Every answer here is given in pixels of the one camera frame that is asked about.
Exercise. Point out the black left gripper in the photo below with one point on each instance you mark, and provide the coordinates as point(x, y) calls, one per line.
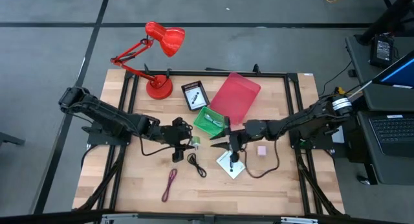
point(176, 136)

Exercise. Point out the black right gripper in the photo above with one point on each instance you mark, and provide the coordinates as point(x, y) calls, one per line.
point(237, 141)

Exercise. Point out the small green box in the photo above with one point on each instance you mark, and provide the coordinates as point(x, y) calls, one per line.
point(195, 142)

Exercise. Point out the white cardboard box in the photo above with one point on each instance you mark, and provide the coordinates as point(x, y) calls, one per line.
point(237, 170)

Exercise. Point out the small pink box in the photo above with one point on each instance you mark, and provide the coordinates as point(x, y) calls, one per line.
point(261, 151)

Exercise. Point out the white card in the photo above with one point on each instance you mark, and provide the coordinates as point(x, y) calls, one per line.
point(202, 99)

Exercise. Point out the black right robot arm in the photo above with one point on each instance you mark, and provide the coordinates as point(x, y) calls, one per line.
point(291, 123)

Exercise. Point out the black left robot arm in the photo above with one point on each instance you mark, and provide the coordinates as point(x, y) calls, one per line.
point(106, 112)

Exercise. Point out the green plastic bin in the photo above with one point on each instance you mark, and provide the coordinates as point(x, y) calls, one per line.
point(202, 127)

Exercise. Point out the red plastic bin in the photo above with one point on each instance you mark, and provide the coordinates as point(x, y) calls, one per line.
point(234, 97)

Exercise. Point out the black plastic bin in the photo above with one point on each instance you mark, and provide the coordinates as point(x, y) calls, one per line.
point(191, 85)

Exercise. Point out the red desk lamp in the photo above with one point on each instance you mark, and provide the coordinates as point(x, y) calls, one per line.
point(160, 88)

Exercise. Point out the white sheet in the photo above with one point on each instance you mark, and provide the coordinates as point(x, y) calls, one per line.
point(338, 135)

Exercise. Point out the yellow plug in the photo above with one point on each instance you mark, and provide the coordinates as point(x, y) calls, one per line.
point(339, 89)

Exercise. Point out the dark grey side desk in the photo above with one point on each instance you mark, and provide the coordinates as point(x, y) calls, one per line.
point(388, 101)

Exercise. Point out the black laptop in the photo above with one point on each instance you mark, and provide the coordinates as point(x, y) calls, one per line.
point(394, 133)

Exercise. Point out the dark furniture leg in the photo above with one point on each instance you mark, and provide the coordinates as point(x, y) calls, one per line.
point(11, 140)

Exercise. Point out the black power adapter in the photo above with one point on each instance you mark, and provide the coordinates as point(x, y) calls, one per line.
point(383, 50)

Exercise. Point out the tilted monitor screen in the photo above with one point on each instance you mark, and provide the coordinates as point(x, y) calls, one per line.
point(401, 73)

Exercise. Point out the black stand pole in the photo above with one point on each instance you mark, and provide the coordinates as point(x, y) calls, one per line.
point(388, 20)

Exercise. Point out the black aluminium table frame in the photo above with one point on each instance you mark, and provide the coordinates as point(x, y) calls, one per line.
point(194, 73)

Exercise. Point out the silver rail bracket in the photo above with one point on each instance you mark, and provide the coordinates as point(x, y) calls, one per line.
point(299, 220)
point(119, 218)

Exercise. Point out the black camera rail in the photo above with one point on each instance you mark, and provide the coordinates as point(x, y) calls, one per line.
point(48, 217)

